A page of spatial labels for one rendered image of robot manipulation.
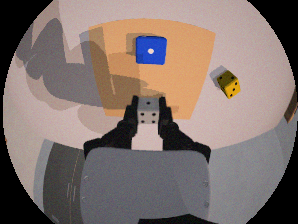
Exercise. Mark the blue die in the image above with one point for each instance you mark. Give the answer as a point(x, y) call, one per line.
point(151, 50)

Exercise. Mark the yellow die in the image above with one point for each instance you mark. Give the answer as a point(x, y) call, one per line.
point(229, 84)

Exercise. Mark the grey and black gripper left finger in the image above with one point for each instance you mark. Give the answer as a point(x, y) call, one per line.
point(121, 136)

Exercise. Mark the white die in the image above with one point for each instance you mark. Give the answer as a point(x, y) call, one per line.
point(148, 110)

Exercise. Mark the orange mat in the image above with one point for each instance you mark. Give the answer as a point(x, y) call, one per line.
point(119, 77)

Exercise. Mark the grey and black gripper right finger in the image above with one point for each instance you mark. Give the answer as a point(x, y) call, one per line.
point(176, 139)

